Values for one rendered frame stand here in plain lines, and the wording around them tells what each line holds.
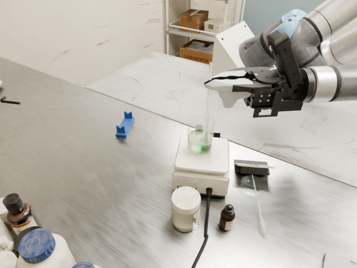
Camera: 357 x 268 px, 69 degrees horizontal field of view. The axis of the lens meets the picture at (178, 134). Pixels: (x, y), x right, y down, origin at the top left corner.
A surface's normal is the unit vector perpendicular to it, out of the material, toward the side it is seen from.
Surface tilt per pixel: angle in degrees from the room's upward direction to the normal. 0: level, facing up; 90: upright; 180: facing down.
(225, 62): 90
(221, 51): 90
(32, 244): 1
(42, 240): 1
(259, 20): 90
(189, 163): 0
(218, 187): 90
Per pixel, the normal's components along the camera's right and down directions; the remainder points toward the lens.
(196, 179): -0.15, 0.61
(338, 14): -0.09, 0.33
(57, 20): 0.85, 0.33
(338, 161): 0.01, -0.79
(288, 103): 0.08, 0.61
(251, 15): -0.53, 0.52
